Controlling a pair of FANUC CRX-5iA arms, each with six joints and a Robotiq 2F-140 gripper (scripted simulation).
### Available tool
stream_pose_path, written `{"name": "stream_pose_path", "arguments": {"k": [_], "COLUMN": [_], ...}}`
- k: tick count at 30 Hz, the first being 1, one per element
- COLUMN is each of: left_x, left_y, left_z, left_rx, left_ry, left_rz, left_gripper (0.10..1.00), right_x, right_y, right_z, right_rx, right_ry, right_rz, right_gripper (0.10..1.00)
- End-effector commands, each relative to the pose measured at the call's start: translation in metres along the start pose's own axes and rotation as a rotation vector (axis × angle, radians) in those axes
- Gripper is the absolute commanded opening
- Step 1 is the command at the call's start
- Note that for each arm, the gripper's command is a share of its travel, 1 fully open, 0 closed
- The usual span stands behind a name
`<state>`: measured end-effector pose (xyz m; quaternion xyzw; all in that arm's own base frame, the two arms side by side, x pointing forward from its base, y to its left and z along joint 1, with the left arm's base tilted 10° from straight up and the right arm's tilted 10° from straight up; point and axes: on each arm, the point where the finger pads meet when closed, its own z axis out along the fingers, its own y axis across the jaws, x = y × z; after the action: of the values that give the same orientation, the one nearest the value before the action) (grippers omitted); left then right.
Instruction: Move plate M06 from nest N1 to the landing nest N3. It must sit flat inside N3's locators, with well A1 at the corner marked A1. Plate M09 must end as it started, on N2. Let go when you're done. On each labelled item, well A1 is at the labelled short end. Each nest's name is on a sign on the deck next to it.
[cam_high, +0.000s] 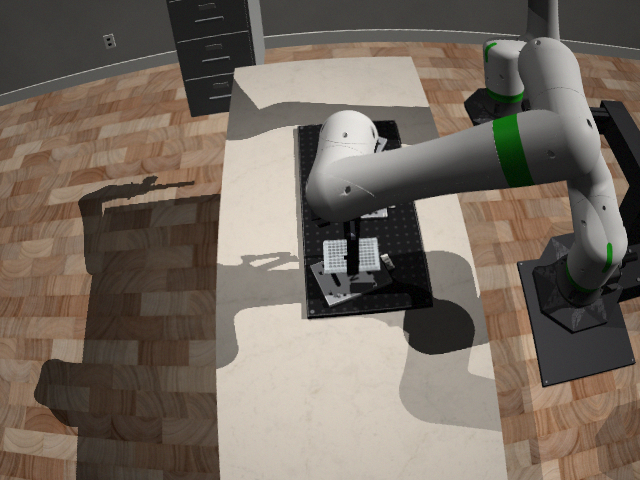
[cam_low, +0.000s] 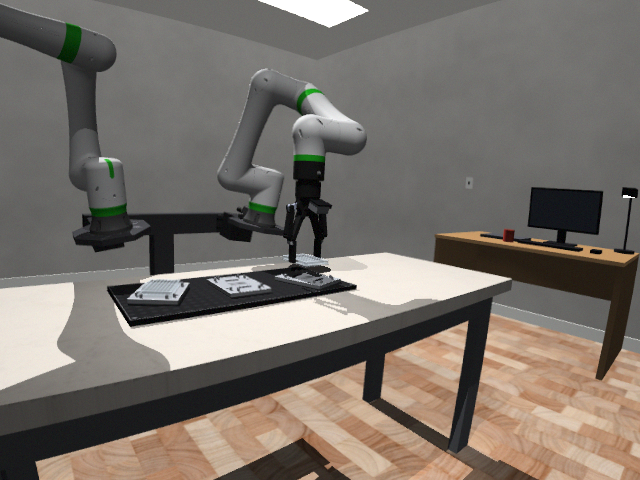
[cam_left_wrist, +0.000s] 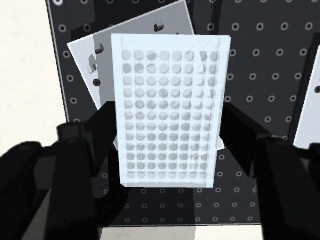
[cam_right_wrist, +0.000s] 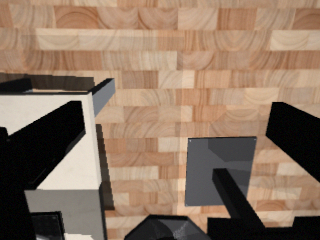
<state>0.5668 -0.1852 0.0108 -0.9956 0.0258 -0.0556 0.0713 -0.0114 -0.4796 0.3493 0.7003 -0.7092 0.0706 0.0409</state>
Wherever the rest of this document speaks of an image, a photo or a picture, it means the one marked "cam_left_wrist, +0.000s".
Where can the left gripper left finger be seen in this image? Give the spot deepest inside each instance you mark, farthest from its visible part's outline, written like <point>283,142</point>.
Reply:
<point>66,167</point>

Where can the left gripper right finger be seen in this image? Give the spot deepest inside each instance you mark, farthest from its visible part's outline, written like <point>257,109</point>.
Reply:
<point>288,177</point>

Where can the black perforated breadboard plate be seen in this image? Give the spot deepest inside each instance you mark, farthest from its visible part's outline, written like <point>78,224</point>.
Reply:
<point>269,49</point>

